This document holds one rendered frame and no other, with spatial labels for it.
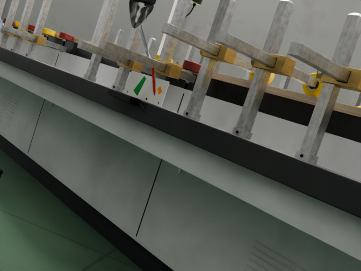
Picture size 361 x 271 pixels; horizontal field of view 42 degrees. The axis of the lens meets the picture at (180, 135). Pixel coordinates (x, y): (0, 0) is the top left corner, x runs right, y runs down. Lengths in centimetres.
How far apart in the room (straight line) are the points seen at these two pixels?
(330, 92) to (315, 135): 12
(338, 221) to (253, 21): 463
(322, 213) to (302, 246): 28
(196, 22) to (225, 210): 417
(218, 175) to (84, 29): 492
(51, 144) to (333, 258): 189
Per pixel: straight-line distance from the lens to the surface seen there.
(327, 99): 134
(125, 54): 170
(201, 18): 574
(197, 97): 165
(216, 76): 193
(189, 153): 165
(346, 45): 136
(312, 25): 574
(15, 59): 305
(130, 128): 194
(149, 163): 212
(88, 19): 629
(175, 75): 180
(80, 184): 256
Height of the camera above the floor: 75
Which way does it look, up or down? 4 degrees down
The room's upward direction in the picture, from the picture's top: 19 degrees clockwise
